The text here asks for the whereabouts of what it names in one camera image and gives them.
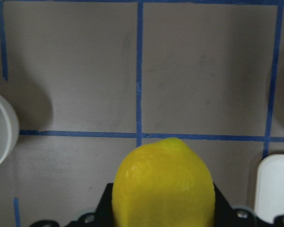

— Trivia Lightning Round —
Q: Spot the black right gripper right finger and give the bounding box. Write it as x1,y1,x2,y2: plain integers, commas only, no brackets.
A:
213,184,235,227

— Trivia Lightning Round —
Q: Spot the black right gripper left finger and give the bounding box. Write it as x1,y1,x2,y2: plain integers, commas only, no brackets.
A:
71,183,115,227

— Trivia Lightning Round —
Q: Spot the yellow lemon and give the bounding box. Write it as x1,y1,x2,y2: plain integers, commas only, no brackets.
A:
112,138,215,227

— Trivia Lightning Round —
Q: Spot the cream ceramic bowl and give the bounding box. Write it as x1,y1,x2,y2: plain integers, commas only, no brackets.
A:
0,95,19,164

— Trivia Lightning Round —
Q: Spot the cream rectangular tray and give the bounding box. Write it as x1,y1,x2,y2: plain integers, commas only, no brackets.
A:
254,154,284,224

